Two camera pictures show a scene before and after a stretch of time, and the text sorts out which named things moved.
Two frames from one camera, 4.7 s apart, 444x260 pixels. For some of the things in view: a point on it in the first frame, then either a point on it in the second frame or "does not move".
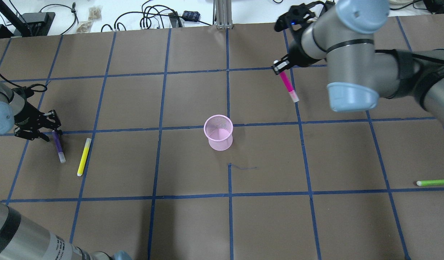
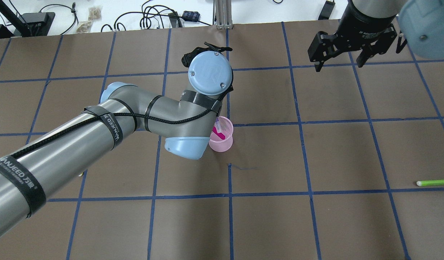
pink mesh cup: (218, 128) does not move
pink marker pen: (291, 91) to (219, 135)
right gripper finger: (276, 68) to (318, 67)
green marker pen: (434, 182) does not move
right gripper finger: (276, 63) to (364, 56)
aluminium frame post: (223, 8) does not move
